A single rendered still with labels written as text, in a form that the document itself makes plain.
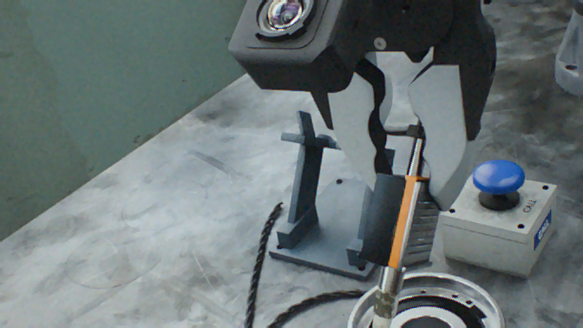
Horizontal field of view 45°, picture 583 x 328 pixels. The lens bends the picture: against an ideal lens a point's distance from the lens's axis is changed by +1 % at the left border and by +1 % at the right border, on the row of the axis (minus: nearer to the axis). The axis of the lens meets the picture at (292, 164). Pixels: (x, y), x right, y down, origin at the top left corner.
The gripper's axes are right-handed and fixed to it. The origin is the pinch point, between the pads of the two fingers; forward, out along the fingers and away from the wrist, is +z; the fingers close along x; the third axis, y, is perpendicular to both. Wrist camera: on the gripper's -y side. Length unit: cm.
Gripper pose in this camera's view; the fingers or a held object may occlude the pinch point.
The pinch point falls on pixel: (409, 193)
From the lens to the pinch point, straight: 38.0
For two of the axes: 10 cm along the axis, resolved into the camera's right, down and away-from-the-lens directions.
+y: 4.7, -5.3, 7.1
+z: 2.0, 8.5, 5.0
